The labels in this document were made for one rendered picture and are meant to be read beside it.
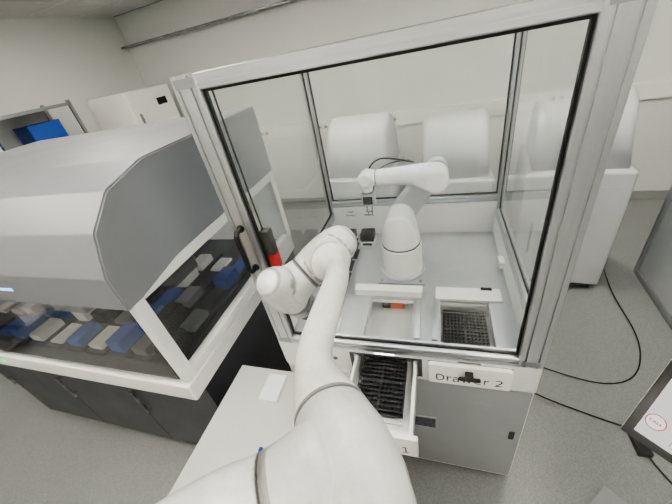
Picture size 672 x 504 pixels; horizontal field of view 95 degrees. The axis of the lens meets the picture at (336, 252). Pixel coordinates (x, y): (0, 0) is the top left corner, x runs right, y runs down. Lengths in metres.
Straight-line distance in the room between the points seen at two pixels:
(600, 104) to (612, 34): 0.12
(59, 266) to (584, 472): 2.48
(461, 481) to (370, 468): 1.80
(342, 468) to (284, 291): 0.51
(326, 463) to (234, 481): 0.09
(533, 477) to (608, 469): 0.37
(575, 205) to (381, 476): 0.77
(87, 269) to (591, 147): 1.41
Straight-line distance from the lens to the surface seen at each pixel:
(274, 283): 0.77
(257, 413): 1.52
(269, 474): 0.35
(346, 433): 0.36
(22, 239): 1.50
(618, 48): 0.84
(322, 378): 0.44
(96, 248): 1.21
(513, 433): 1.71
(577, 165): 0.89
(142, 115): 4.79
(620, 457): 2.40
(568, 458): 2.30
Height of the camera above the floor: 1.99
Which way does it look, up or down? 33 degrees down
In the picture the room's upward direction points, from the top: 12 degrees counter-clockwise
